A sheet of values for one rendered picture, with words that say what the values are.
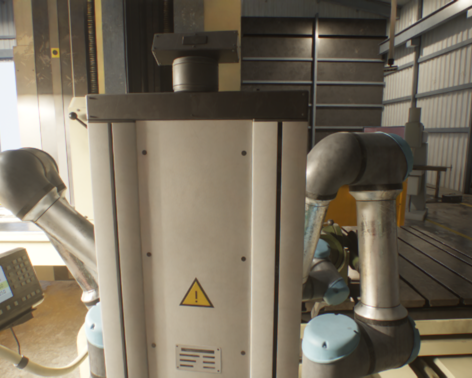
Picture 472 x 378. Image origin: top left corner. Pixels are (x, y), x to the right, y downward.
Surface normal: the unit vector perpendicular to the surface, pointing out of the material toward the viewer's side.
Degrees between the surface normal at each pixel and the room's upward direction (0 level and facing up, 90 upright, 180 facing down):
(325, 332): 7
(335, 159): 80
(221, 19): 90
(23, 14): 90
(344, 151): 69
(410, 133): 90
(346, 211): 90
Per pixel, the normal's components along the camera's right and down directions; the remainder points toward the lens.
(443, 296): 0.00, -0.99
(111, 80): 0.02, 0.16
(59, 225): 0.33, 0.11
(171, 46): -0.11, -0.33
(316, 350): -0.72, 0.07
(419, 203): -0.57, 0.13
